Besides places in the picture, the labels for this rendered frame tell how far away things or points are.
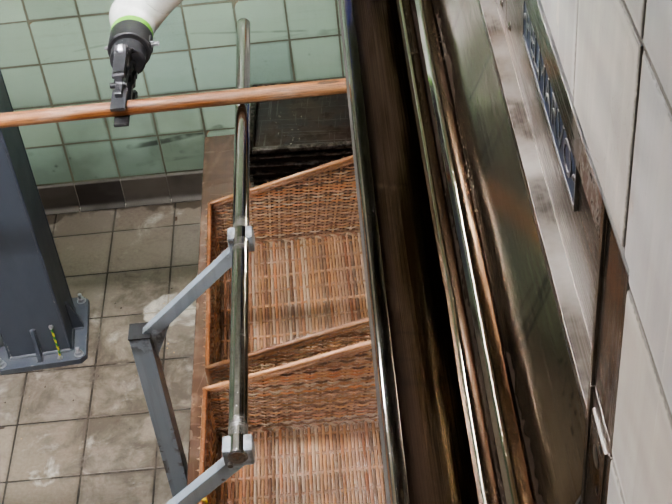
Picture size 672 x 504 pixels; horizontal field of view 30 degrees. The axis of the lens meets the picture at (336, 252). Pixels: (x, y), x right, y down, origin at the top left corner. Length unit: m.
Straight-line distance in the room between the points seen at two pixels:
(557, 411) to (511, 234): 0.24
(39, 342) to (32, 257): 0.32
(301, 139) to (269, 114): 0.14
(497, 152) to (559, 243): 0.29
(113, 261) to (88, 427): 0.69
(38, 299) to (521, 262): 2.55
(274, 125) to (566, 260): 2.15
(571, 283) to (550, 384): 0.12
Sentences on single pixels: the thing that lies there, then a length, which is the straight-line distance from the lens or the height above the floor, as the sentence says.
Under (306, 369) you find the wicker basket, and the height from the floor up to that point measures 0.76.
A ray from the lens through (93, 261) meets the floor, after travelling 4.06.
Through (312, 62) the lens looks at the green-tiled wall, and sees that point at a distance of 3.92.
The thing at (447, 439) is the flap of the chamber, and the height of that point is 1.40.
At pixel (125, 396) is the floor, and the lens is 3.61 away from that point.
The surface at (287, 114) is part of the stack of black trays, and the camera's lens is 3.17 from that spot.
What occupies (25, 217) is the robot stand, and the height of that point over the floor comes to 0.53.
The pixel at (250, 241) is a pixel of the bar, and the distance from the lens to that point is 2.21.
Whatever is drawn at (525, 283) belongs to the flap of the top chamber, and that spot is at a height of 1.79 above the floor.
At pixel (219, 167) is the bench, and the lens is 3.36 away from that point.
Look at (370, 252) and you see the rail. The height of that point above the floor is 1.44.
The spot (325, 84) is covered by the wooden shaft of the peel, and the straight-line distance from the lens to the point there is 2.50.
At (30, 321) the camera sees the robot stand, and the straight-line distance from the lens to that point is 3.69.
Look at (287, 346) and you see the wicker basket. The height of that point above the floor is 0.77.
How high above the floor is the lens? 2.60
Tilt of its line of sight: 42 degrees down
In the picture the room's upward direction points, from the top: 7 degrees counter-clockwise
